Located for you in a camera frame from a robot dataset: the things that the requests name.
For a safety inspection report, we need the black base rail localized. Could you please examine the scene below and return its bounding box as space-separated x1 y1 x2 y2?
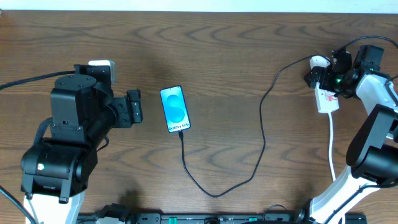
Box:
77 203 368 224

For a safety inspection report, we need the white USB charger plug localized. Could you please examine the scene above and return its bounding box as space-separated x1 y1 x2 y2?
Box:
309 55 331 69

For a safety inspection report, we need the black USB charging cable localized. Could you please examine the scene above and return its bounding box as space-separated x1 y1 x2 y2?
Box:
178 54 330 198

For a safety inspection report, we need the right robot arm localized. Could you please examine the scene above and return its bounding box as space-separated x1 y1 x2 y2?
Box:
296 45 397 223

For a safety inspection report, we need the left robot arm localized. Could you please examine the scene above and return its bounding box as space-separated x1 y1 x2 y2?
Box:
21 60 143 223

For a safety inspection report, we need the blue Samsung Galaxy smartphone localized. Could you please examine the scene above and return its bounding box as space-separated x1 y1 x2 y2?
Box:
160 85 191 133

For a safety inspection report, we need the white power strip cord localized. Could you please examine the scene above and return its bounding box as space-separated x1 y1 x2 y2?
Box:
327 112 338 183

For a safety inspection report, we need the white power strip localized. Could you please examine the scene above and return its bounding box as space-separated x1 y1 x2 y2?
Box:
314 82 340 114

